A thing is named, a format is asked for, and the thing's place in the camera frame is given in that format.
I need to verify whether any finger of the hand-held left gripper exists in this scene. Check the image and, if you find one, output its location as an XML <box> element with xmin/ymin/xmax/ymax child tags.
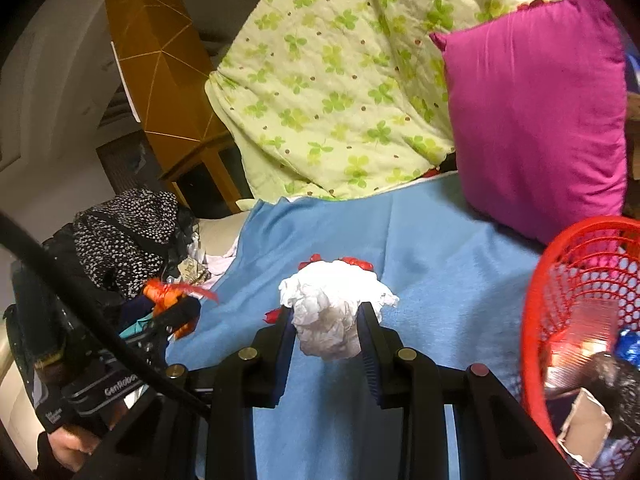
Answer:
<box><xmin>131</xmin><ymin>296</ymin><xmax>202</xmax><ymax>367</ymax></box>

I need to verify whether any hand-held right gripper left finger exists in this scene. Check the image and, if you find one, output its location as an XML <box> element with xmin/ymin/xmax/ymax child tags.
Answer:
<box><xmin>87</xmin><ymin>302</ymin><xmax>297</xmax><ymax>480</ymax></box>

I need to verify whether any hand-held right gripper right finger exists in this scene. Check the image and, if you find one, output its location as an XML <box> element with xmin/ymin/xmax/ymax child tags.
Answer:
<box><xmin>356</xmin><ymin>301</ymin><xmax>576</xmax><ymax>480</ymax></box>

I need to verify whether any orange red plastic bag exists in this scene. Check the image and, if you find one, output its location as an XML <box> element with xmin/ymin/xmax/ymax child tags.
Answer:
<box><xmin>141</xmin><ymin>280</ymin><xmax>221</xmax><ymax>339</ymax></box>

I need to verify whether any white tissue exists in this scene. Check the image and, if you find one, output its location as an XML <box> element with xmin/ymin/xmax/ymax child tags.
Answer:
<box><xmin>278</xmin><ymin>259</ymin><xmax>401</xmax><ymax>361</ymax></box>

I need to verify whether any red plastic mesh basket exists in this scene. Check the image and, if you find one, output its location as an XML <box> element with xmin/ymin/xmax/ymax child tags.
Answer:
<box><xmin>520</xmin><ymin>216</ymin><xmax>640</xmax><ymax>480</ymax></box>

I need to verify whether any black plastic bag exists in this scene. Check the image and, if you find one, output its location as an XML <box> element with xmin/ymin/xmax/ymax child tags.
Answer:
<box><xmin>582</xmin><ymin>351</ymin><xmax>640</xmax><ymax>443</ymax></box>

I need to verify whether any blue plastic bag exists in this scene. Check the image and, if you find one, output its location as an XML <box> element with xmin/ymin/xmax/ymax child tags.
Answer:
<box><xmin>614</xmin><ymin>327</ymin><xmax>640</xmax><ymax>367</ymax></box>

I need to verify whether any person's left hand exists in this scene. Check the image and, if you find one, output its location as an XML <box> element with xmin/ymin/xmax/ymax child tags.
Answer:
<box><xmin>49</xmin><ymin>426</ymin><xmax>109</xmax><ymax>472</ymax></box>

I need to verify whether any beige patterned cloth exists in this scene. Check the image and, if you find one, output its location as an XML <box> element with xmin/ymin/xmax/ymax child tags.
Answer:
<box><xmin>177</xmin><ymin>257</ymin><xmax>211</xmax><ymax>283</ymax></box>

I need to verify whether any teal jacket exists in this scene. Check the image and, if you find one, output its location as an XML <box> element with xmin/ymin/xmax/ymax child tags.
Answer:
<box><xmin>119</xmin><ymin>316</ymin><xmax>153</xmax><ymax>337</ymax></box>

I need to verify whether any black lace cloth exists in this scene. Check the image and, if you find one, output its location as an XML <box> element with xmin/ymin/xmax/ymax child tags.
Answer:
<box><xmin>165</xmin><ymin>210</ymin><xmax>201</xmax><ymax>271</ymax></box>

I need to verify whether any beige mattress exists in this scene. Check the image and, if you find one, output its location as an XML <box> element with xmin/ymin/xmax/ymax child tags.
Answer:
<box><xmin>197</xmin><ymin>212</ymin><xmax>251</xmax><ymax>258</ymax></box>

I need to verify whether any black white dotted garment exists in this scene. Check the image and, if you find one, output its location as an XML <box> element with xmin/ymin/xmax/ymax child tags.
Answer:
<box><xmin>74</xmin><ymin>188</ymin><xmax>183</xmax><ymax>296</ymax></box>

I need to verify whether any black jacket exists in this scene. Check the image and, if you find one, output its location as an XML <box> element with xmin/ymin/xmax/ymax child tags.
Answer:
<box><xmin>4</xmin><ymin>225</ymin><xmax>166</xmax><ymax>361</ymax></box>

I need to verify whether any blue blanket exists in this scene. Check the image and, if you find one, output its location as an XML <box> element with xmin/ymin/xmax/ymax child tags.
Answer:
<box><xmin>165</xmin><ymin>172</ymin><xmax>551</xmax><ymax>480</ymax></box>

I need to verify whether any green clover print quilt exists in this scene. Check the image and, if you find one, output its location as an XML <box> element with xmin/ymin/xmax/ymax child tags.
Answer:
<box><xmin>205</xmin><ymin>0</ymin><xmax>563</xmax><ymax>201</ymax></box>

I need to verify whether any magenta pillow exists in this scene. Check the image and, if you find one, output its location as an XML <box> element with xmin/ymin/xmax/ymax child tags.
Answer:
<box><xmin>429</xmin><ymin>0</ymin><xmax>628</xmax><ymax>247</ymax></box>

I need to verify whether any orange wooden cabinet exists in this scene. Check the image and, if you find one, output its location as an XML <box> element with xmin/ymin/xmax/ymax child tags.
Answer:
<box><xmin>100</xmin><ymin>0</ymin><xmax>256</xmax><ymax>213</ymax></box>

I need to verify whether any wooden table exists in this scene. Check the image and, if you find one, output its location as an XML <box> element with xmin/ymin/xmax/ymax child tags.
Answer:
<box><xmin>624</xmin><ymin>110</ymin><xmax>640</xmax><ymax>181</ymax></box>

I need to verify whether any black cable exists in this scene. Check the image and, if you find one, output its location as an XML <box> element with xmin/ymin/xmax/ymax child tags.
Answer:
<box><xmin>0</xmin><ymin>210</ymin><xmax>211</xmax><ymax>421</ymax></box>

